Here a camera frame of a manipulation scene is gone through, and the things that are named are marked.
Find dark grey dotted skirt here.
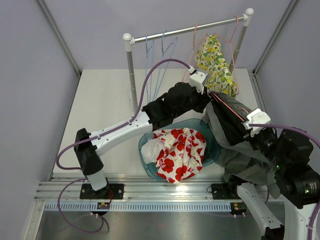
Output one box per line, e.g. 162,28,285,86
201,147,211,164

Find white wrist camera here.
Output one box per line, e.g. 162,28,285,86
188,65,210,94
243,108,271,137

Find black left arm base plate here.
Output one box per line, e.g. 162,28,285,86
79,183,125,200

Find blue wire hanger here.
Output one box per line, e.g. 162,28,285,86
152,30,178,100
145,39,155,103

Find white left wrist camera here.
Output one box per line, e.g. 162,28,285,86
188,65,210,94

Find red poppy print skirt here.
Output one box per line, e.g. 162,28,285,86
153,128,207,184

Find pink hanger with lemon skirt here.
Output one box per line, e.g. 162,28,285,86
216,14,241,95

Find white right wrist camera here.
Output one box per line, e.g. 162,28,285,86
243,108,271,137

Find pink hanger with grey skirt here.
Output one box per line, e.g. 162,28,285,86
208,91,246,124

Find teal plastic basin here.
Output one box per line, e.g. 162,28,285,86
138,118,221,182

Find silver clothes rack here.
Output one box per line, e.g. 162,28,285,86
122,8,254,111

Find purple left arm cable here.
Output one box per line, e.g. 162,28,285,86
55,58,192,235

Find pink hanger with poppy skirt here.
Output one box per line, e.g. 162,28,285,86
187,23,208,67

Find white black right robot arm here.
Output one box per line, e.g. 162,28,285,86
235,124,320,240

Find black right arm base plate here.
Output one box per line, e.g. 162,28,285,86
206,183,241,200

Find lemon print skirt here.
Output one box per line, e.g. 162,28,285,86
194,35,238,98

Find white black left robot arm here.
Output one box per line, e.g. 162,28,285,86
73,82,210,197

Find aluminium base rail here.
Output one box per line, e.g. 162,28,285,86
34,172,223,202

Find white slotted cable duct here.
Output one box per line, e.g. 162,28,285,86
44,201,231,212

